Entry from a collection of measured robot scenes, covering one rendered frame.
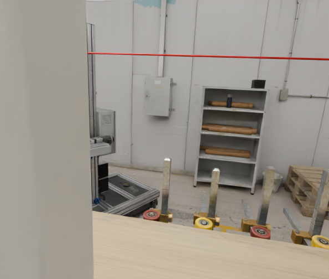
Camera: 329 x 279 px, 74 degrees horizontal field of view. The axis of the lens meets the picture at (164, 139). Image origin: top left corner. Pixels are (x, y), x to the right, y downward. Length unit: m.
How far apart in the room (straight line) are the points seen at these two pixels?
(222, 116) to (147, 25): 1.88
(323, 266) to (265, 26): 3.27
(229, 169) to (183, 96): 1.45
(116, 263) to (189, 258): 0.26
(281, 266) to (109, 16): 3.92
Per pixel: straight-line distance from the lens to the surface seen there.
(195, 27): 3.82
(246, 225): 1.25
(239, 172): 3.92
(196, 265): 0.89
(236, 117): 3.69
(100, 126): 2.31
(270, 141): 3.87
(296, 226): 1.42
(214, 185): 1.14
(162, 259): 0.89
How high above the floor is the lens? 1.51
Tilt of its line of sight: 14 degrees down
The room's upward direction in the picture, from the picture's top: 3 degrees clockwise
